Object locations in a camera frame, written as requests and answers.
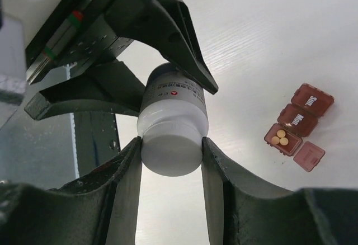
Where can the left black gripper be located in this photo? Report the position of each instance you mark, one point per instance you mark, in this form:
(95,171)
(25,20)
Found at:
(76,34)

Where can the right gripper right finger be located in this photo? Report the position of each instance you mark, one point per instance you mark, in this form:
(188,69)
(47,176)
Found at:
(242,208)

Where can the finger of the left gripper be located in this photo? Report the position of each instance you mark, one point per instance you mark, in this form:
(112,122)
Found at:
(166,26)

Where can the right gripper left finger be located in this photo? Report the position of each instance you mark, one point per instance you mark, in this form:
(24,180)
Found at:
(98,208)

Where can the white pill bottle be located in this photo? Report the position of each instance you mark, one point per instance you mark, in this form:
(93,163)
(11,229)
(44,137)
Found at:
(170,96)

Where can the white bottle cap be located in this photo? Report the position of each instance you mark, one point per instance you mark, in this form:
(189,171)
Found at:
(171,149)

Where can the red weekly pill organizer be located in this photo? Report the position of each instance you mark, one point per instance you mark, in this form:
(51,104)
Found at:
(299,118)

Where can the yellow pill in organizer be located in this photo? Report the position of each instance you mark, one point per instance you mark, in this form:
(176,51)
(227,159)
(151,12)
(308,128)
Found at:
(275,140)
(284,141)
(281,133)

